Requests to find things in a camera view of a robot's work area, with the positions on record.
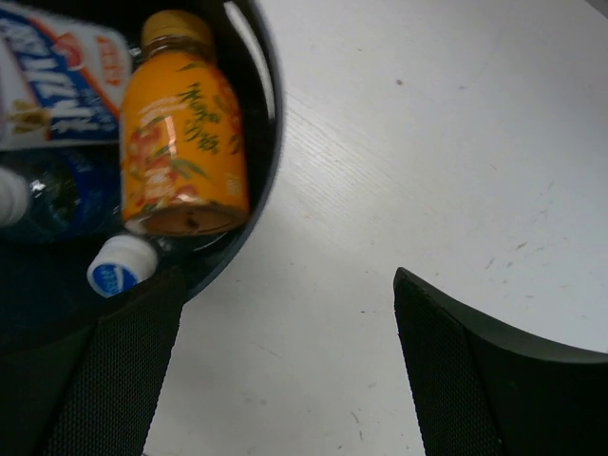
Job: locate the clear bottle orange blue label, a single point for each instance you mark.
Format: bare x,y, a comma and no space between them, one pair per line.
62,79

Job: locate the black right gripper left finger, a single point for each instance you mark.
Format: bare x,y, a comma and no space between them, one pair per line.
91,386

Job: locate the blue label Pocari Sweat bottle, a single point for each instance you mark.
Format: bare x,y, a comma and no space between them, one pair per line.
76,195

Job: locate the orange juice bottle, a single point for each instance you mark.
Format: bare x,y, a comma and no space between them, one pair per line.
183,164

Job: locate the dark grey plastic bin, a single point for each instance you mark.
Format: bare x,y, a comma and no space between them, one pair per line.
44,295

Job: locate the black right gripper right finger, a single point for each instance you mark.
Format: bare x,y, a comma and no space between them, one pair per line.
482,387

